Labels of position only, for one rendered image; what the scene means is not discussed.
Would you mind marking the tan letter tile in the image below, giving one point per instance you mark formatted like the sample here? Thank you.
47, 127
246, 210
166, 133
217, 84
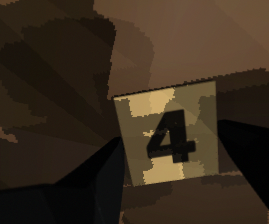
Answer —
169, 133

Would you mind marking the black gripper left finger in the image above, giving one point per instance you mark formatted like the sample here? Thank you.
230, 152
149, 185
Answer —
90, 194

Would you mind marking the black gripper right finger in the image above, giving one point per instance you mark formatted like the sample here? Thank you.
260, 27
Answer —
248, 147

